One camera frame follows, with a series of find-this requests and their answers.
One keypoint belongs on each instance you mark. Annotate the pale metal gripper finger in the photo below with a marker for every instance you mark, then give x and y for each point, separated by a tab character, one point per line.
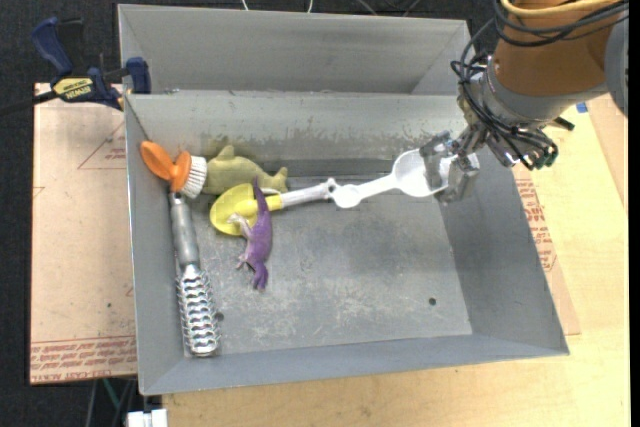
436	160
464	177

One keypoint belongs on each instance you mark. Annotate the large white plastic scoop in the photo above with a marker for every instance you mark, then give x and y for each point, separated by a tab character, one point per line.
407	172

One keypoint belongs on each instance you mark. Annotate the small white measuring spoon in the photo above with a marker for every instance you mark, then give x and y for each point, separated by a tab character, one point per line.
350	197

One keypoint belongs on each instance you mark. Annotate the grey metal bin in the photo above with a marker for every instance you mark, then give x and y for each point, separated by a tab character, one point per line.
350	275

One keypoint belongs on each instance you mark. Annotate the purple toy dinosaur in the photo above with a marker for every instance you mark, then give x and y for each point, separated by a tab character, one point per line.
260	237

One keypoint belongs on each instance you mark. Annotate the yellow-green plush toy animal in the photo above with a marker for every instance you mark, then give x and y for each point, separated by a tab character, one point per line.
235	170

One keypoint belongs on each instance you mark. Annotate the yellow measuring spoon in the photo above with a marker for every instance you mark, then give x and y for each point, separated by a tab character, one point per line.
225	210

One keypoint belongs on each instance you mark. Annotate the silver metal hairbrush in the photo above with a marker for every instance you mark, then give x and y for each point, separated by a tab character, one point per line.
187	245

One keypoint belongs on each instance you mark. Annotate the orange brush with white bristles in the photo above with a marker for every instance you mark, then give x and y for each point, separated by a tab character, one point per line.
160	160

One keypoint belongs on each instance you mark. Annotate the brown cardboard board, red print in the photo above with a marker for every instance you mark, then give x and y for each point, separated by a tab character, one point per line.
80	240

